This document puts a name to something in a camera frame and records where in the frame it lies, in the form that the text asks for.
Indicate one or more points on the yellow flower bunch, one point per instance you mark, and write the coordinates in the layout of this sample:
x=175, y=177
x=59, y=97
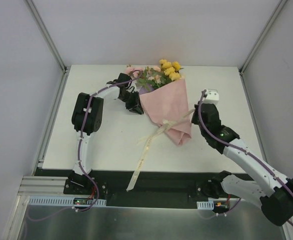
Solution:
x=171, y=70

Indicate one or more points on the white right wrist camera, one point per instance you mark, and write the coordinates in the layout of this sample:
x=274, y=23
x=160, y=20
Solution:
x=211, y=96

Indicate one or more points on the right aluminium frame post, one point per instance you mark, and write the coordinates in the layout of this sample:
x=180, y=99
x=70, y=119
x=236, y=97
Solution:
x=266, y=29

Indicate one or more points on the peach flower bunch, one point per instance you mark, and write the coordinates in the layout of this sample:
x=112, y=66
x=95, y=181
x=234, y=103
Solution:
x=154, y=76

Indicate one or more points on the pink and purple wrapping paper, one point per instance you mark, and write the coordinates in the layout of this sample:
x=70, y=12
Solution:
x=169, y=103

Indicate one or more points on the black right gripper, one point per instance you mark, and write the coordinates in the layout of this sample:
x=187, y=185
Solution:
x=207, y=113

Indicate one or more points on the cream ribbon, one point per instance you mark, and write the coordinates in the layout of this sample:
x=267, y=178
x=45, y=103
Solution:
x=166, y=126

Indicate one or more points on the aluminium front rail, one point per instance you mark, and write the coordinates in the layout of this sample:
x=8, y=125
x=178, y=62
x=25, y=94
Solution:
x=42, y=186

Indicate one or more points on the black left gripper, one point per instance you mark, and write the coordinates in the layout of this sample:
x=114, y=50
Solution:
x=133, y=102

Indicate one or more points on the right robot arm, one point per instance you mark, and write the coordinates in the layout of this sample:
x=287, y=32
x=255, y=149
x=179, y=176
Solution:
x=269, y=190

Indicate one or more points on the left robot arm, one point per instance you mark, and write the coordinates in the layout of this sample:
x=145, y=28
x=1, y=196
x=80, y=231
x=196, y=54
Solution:
x=87, y=118

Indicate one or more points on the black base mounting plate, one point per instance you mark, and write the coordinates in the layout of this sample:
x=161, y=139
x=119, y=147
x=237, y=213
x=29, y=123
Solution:
x=170, y=190

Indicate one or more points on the aluminium frame post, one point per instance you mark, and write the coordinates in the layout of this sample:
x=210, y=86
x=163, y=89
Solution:
x=45, y=34
x=266, y=29

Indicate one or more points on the pink flower stem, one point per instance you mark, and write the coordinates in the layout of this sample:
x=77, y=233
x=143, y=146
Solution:
x=138, y=74

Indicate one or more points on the left aluminium frame post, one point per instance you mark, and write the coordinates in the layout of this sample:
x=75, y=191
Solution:
x=45, y=34

